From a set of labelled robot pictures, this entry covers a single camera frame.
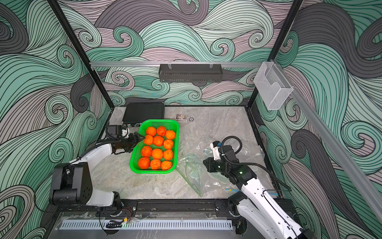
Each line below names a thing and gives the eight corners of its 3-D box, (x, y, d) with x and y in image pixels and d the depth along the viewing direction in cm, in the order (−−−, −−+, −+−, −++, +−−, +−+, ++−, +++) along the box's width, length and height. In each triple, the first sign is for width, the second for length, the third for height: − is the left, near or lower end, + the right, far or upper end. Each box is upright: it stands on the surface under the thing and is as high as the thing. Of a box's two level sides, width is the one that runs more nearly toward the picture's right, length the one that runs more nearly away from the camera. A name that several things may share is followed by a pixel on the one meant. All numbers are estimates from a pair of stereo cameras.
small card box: (175, 121, 113) (175, 119, 112) (175, 116, 117) (175, 114, 115) (187, 121, 113) (187, 119, 112) (187, 116, 117) (187, 114, 115)
